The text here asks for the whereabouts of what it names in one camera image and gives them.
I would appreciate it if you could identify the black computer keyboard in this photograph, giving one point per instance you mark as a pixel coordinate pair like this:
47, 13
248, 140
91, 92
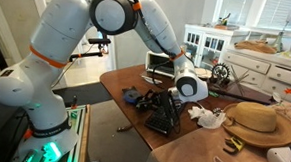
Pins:
160, 120

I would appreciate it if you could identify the black gear ornament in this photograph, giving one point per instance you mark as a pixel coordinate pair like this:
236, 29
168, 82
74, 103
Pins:
220, 73

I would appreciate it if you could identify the blue tape roll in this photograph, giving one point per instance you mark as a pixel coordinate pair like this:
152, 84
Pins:
131, 97

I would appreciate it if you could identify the white crumpled cloth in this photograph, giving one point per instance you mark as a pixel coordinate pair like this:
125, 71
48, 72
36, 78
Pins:
207, 117

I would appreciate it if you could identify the wooden aluminium robot stand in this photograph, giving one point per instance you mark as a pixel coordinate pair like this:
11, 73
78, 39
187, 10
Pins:
82, 137

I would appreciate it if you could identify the black yellow hand tool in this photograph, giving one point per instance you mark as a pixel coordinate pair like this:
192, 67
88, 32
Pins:
234, 145

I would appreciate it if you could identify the straw sun hat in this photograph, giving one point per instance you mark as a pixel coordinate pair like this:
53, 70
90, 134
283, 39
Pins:
260, 120

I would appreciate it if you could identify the tan terry towel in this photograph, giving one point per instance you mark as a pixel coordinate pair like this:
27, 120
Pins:
195, 153

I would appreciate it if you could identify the small brown floor object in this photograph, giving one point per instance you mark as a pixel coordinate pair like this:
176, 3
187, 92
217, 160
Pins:
124, 128

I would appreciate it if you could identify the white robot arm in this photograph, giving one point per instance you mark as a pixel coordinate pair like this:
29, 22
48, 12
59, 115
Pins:
53, 52

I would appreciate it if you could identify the white glass-door cabinet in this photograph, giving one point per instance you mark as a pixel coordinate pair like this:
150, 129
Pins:
204, 44

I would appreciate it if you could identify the white toaster oven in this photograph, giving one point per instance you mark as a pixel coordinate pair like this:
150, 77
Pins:
159, 63

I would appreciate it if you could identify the black rectangular tray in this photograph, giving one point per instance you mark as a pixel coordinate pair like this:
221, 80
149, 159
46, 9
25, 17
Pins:
126, 89

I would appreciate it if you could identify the small green item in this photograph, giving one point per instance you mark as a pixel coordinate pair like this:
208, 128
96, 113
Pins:
213, 94

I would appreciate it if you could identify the white drawer dresser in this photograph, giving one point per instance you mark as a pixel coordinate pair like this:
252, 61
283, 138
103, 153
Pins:
269, 72

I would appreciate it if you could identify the tall silver vase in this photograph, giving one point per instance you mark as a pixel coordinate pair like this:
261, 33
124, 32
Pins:
281, 34

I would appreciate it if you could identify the long black rod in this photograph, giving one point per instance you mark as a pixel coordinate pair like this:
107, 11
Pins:
241, 96

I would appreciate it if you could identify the metal spike ornament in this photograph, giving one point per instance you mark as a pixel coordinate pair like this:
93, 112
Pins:
239, 79

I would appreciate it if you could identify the tray with utensils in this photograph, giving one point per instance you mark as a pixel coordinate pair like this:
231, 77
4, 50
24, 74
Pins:
225, 25

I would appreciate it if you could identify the white round plate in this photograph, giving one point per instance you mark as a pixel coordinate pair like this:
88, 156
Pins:
204, 74

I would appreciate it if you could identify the orange paper flower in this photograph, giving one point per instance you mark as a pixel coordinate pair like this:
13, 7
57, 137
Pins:
288, 91

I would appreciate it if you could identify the brown woven basket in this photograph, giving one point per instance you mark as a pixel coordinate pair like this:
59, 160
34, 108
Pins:
255, 46

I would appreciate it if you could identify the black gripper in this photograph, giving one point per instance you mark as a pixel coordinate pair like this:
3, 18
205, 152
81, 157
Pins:
163, 99

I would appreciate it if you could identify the white window blind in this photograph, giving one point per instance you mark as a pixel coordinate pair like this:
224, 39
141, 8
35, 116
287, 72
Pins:
284, 13
234, 7

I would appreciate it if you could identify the black camera boom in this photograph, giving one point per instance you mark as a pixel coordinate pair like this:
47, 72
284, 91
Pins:
90, 53

